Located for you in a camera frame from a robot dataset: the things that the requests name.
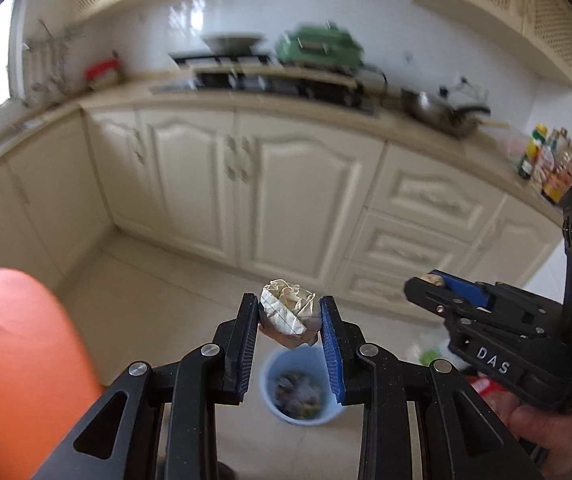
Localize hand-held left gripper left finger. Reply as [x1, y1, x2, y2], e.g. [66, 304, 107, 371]
[33, 292, 259, 480]

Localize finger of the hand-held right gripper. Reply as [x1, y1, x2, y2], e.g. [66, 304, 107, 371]
[404, 276, 466, 321]
[428, 270, 497, 308]

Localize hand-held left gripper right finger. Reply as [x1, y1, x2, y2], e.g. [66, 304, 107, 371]
[320, 295, 536, 480]

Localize blue plastic trash bin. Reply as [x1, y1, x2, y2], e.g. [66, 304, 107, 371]
[260, 347, 347, 426]

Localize person's right hand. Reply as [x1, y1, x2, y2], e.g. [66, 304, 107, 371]
[510, 401, 572, 467]

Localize green and white plastic bag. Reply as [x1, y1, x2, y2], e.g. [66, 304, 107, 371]
[411, 332, 450, 367]

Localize red plastic packet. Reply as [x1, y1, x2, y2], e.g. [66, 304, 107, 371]
[468, 377, 514, 413]

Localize yellow cooking oil bottle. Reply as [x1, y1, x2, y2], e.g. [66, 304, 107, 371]
[517, 126, 549, 181]

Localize brown sauce bottles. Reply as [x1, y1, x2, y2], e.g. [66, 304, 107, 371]
[540, 130, 572, 205]

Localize round orange table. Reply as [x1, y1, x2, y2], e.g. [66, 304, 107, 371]
[0, 95, 566, 311]

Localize steel frying pan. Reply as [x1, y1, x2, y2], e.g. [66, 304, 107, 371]
[401, 87, 491, 138]

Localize black gas stove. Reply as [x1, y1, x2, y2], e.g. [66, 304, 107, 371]
[151, 52, 381, 116]

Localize green electric cooking pot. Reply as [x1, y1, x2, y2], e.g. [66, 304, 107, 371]
[275, 25, 367, 73]

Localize steel wok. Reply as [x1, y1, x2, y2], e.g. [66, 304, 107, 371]
[203, 32, 264, 56]

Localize steel wall utensil rack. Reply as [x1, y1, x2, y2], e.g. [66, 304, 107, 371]
[23, 20, 79, 106]

